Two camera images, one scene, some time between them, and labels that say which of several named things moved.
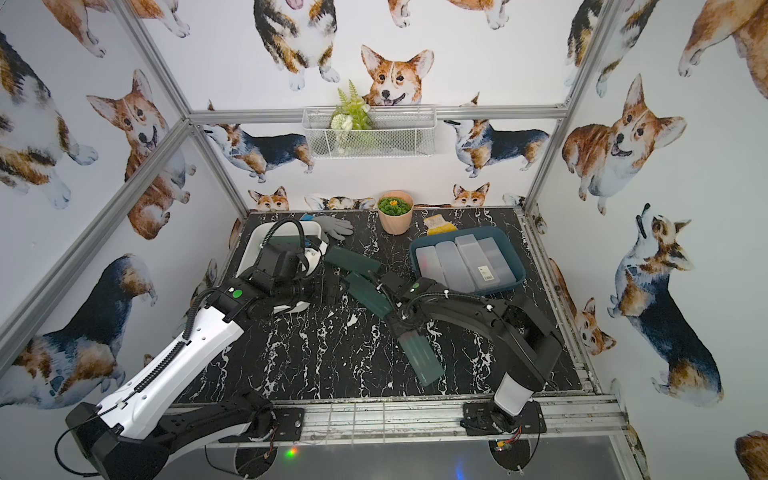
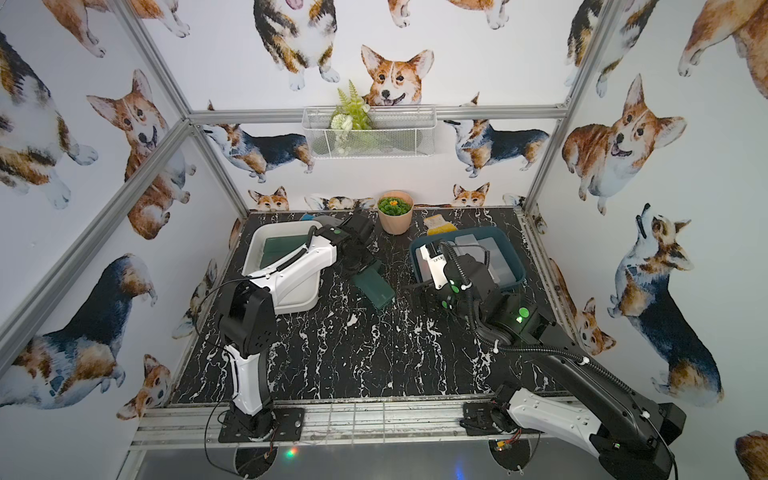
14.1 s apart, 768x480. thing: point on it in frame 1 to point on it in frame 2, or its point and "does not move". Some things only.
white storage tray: [257, 234] does not move
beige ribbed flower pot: [395, 209] does not move
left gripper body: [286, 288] to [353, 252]
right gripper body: [398, 323] to [474, 310]
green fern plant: [349, 116] does not move
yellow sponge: [438, 225] does not move
